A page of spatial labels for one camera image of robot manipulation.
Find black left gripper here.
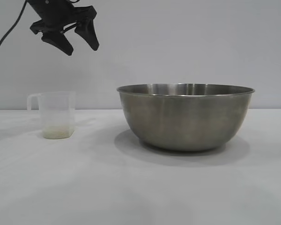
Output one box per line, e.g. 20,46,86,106
29,0,100,56

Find translucent plastic measuring cup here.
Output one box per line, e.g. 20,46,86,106
27,91,77,139

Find white rice grains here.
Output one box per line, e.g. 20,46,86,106
43,125,74,139

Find stainless steel mixing bowl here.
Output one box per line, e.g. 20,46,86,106
116,83,256,152

